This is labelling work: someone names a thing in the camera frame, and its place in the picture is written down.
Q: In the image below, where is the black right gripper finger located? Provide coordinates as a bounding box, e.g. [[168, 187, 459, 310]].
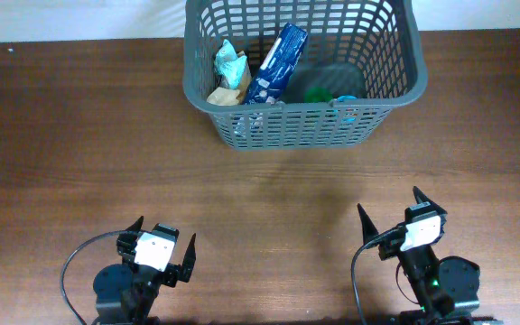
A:
[[357, 203, 379, 246], [413, 186, 448, 216]]

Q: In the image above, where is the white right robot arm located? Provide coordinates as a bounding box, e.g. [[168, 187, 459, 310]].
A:
[[179, 185, 480, 324]]

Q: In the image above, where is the grey plastic lattice basket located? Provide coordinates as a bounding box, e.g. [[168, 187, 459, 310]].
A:
[[183, 0, 428, 151]]

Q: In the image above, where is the blue lidded round tin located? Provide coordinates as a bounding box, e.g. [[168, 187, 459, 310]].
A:
[[333, 95, 358, 123]]

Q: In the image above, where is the brown cream snack bag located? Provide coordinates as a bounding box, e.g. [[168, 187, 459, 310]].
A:
[[207, 51, 252, 106]]

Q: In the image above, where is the colourful Kleenex tissue pack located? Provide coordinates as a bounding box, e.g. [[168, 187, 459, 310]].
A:
[[243, 23, 308, 105]]

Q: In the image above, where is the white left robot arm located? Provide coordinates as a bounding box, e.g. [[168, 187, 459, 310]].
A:
[[93, 218, 197, 325]]

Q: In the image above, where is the green capped jar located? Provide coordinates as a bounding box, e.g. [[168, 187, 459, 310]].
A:
[[303, 88, 334, 103]]

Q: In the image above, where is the mint green wipes packet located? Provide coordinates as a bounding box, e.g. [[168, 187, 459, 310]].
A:
[[214, 40, 251, 89]]

